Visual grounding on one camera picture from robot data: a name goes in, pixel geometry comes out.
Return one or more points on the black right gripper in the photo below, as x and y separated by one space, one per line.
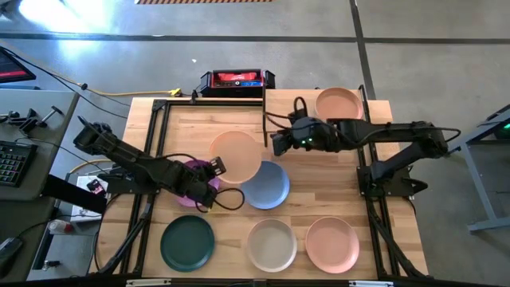
312 135

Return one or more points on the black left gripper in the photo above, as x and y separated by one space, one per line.
193 181

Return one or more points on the peach orange plate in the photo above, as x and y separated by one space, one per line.
239 155

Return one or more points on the purple plate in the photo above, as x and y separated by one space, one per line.
184 201

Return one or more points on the blue plate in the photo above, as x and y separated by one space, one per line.
271 191

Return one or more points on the salmon brown plate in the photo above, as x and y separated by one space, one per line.
338 101

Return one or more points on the dark green plate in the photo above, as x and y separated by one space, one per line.
187 243

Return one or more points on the beige plate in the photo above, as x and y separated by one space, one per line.
271 245

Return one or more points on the pink plate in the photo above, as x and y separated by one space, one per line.
332 244

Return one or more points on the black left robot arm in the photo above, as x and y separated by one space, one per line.
131 159

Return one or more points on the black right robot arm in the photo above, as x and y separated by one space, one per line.
398 129

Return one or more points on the wooden shelf with black legs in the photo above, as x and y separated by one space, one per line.
285 99

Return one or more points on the small black and red device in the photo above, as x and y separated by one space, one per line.
95 186

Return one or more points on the white paper box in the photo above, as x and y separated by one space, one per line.
81 207

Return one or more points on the black flat panel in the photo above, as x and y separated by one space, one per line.
73 195

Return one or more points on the white bottle with red cap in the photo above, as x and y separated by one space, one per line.
60 227

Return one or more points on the black metal clamp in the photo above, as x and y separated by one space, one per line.
49 115
22 119

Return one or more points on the small black plug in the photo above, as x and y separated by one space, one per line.
52 264

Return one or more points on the grey side desk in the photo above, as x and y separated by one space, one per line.
40 99

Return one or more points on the backlit black keyboard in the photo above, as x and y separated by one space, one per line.
14 163

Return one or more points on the grey metal stand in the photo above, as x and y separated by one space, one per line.
482 199

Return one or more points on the black box with green light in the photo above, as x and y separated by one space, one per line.
504 129

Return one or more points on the black computer monitor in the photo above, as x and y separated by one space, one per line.
12 68

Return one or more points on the black aluminium table frame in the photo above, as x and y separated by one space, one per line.
215 102

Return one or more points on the silver metal bracket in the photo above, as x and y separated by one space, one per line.
148 282
370 284

